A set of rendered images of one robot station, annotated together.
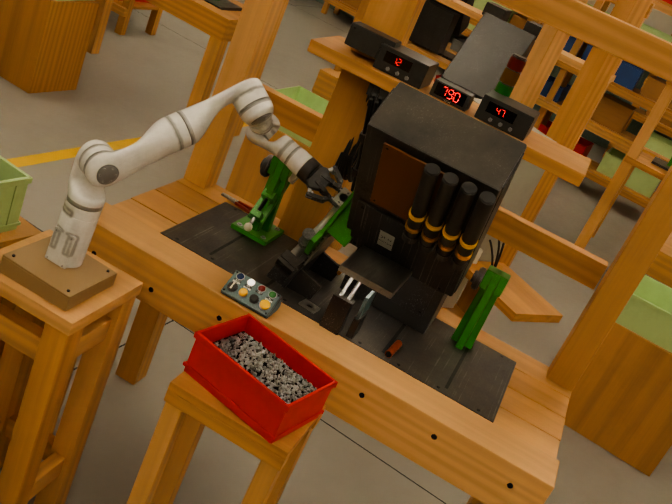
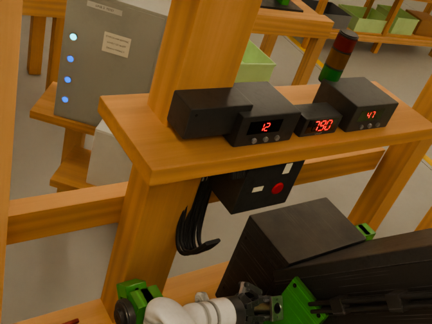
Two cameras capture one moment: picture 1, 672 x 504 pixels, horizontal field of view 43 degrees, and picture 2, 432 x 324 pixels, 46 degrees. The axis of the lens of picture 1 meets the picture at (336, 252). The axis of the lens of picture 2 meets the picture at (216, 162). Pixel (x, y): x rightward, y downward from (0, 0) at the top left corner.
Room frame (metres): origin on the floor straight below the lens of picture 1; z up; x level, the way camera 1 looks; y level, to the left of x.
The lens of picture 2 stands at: (2.05, 0.87, 2.10)
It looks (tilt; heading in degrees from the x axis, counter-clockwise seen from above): 34 degrees down; 305
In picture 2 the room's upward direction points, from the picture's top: 20 degrees clockwise
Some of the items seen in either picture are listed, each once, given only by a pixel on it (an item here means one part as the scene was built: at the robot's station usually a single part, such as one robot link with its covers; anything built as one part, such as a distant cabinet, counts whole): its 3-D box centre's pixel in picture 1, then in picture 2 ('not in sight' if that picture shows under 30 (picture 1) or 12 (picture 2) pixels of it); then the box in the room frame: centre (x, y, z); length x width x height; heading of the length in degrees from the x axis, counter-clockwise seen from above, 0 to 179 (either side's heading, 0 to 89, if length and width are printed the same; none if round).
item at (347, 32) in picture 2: (516, 63); (345, 41); (2.60, -0.26, 1.71); 0.05 x 0.05 x 0.04
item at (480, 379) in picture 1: (343, 302); not in sight; (2.33, -0.08, 0.89); 1.10 x 0.42 x 0.02; 78
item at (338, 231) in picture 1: (350, 217); (296, 321); (2.28, 0.00, 1.17); 0.13 x 0.12 x 0.20; 78
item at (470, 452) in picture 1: (300, 353); not in sight; (2.05, -0.03, 0.82); 1.50 x 0.14 x 0.15; 78
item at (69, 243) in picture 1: (74, 230); not in sight; (1.89, 0.63, 0.98); 0.09 x 0.09 x 0.17; 81
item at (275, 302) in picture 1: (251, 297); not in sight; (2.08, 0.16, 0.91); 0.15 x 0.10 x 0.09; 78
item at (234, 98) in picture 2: (373, 42); (210, 112); (2.60, 0.16, 1.59); 0.15 x 0.07 x 0.07; 78
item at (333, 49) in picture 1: (450, 105); (290, 120); (2.58, -0.14, 1.52); 0.90 x 0.25 x 0.04; 78
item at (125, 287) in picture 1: (58, 278); not in sight; (1.89, 0.63, 0.83); 0.32 x 0.32 x 0.04; 79
